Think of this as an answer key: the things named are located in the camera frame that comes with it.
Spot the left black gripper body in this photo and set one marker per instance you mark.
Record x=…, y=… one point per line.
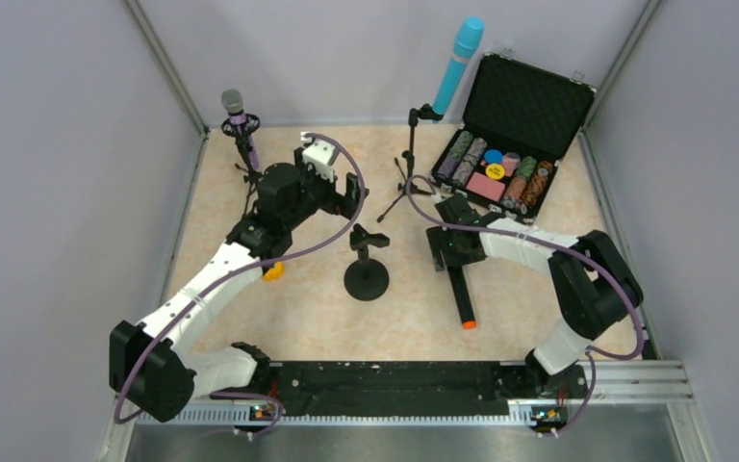
x=352, y=195

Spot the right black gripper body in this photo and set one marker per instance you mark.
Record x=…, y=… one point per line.
x=442, y=248

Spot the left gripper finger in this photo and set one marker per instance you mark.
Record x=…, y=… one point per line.
x=300, y=162
x=352, y=196

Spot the tripod stand with shock mount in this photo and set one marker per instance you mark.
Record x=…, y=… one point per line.
x=250, y=179

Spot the black microphone orange end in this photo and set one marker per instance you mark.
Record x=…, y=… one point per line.
x=462, y=297

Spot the black round-base mic stand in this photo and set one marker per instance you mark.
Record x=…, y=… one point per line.
x=366, y=279

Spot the purple glitter microphone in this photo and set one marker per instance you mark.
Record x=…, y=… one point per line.
x=240, y=126

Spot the black tripod clip stand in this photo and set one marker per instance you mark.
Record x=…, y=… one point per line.
x=416, y=115

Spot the light blue microphone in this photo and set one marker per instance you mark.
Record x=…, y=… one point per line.
x=466, y=42

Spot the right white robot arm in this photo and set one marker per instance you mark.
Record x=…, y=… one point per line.
x=594, y=285

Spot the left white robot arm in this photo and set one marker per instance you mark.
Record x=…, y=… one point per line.
x=151, y=361

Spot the yellow and blue toy block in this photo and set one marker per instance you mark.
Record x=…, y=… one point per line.
x=274, y=272

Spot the black poker chip case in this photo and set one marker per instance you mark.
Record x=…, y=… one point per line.
x=517, y=126

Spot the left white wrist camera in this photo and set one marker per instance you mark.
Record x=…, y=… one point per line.
x=320, y=156

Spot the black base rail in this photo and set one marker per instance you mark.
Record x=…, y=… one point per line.
x=442, y=393

